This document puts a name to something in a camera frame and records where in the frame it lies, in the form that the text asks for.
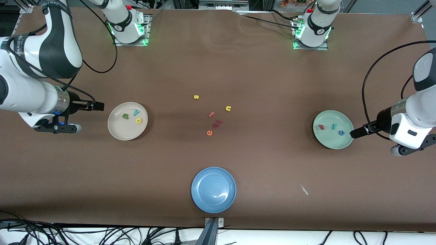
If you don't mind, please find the grey metal camera post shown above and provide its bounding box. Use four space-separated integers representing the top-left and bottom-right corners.
195 217 224 245

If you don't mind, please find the green round plate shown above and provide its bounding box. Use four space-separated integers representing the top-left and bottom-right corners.
313 110 355 150

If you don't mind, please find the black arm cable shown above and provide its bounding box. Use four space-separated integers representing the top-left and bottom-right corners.
362 40 436 140
0 0 118 104

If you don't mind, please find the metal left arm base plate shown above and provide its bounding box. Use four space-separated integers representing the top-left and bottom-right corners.
292 17 329 51

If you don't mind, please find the beige round plate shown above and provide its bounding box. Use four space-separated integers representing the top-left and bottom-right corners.
107 102 149 141

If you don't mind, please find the aluminium frame profile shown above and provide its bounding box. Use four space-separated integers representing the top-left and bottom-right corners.
410 0 436 23
12 0 34 36

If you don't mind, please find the black cable on table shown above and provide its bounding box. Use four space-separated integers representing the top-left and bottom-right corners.
237 10 302 31

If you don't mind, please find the grey metal bar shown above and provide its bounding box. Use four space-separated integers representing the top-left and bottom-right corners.
198 0 249 11

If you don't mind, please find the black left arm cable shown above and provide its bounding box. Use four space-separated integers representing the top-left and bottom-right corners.
362 40 436 140

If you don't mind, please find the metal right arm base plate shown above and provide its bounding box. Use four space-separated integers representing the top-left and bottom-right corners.
112 14 151 46

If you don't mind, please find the brown paper table cover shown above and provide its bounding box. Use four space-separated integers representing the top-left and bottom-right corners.
0 5 436 232

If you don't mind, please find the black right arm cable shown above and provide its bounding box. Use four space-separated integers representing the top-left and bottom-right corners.
0 0 118 104

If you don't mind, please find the blue round plate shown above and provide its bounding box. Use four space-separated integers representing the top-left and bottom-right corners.
191 166 237 214

